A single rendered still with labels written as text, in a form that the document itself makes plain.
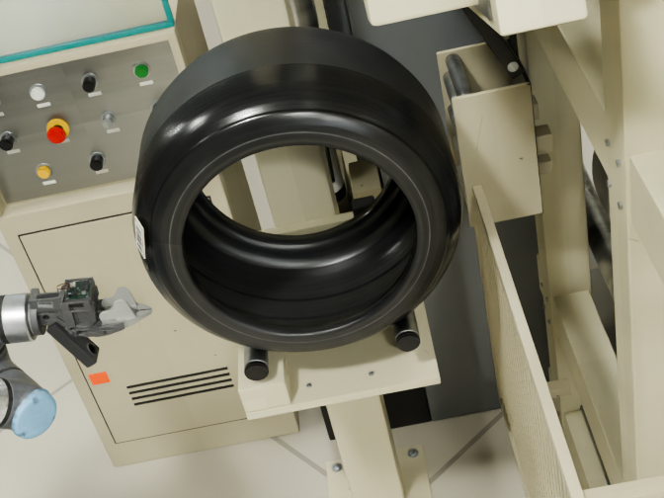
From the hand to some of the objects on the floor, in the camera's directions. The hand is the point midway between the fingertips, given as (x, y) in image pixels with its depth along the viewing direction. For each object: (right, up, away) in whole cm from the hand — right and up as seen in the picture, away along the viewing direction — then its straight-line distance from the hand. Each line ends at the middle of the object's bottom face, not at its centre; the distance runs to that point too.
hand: (145, 313), depth 198 cm
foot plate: (+47, -52, +84) cm, 110 cm away
